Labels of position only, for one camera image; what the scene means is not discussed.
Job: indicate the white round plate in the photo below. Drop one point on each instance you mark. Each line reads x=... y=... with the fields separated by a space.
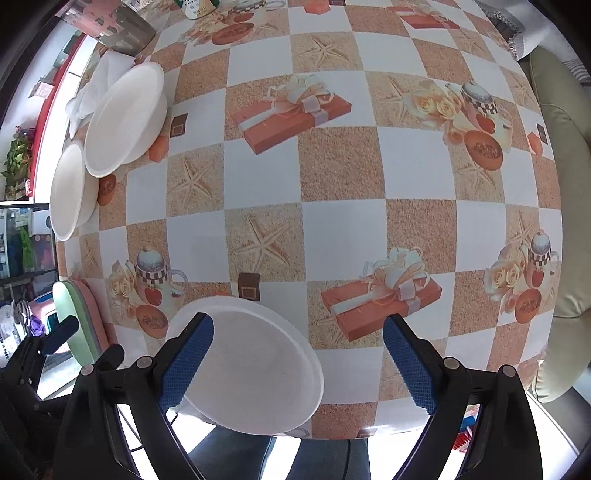
x=74 y=192
x=260 y=376
x=127 y=121

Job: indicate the green square plate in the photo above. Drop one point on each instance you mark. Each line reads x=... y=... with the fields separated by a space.
x=68 y=301

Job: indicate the green potted plant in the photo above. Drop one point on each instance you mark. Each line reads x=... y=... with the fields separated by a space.
x=17 y=164

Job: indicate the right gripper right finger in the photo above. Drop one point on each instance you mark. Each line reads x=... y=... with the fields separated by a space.
x=504 y=444

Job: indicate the pink plastic stool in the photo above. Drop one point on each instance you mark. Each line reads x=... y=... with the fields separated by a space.
x=43 y=317

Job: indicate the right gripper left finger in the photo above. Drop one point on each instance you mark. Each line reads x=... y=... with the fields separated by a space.
x=151 y=386

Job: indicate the checkered patterned tablecloth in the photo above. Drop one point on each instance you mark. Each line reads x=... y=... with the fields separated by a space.
x=333 y=158

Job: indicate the red trimmed white counter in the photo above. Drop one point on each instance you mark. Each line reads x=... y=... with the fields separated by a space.
x=53 y=120

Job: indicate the metal cup pink wrap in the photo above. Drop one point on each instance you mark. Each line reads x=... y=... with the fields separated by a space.
x=110 y=22

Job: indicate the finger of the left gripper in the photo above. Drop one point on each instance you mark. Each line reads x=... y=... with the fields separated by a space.
x=61 y=334

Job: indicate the glass display cabinet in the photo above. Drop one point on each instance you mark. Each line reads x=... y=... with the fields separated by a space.
x=28 y=253

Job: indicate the beige sofa cushion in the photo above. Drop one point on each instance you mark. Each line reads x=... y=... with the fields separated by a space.
x=565 y=107

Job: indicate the white napkin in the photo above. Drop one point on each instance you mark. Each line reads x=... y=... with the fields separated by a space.
x=108 y=70

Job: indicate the pink square plate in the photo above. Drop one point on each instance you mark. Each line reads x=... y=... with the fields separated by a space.
x=94 y=313

